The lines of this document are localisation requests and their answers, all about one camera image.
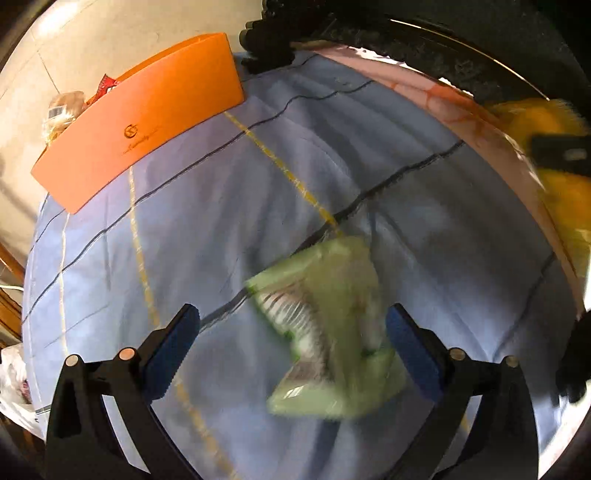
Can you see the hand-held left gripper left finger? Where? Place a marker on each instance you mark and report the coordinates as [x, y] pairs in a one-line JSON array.
[[171, 355]]

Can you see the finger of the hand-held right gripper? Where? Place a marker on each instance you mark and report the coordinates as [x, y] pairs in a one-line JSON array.
[[556, 152]]

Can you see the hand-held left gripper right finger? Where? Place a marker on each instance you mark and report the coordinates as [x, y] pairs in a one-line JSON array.
[[411, 355]]

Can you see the yellow fuzzy object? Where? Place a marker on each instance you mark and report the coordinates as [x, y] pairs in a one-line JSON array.
[[535, 120]]

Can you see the light green snack packet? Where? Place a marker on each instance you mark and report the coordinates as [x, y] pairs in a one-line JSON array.
[[341, 295]]

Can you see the orange cardboard box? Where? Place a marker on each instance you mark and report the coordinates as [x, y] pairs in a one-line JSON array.
[[152, 115]]

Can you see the blue checked blanket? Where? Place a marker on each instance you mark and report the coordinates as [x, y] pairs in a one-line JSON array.
[[207, 207]]

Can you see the white plastic bag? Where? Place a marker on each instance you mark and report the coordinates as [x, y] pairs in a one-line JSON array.
[[16, 383]]

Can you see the dark carved wooden furniture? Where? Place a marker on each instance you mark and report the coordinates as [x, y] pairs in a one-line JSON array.
[[415, 41]]

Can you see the wooden chair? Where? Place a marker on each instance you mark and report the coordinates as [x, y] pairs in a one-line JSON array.
[[8, 265]]

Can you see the clear bread packet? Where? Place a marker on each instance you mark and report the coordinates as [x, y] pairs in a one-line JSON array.
[[62, 110]]

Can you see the red snack packet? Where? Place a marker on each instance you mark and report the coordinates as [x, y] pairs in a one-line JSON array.
[[107, 85]]

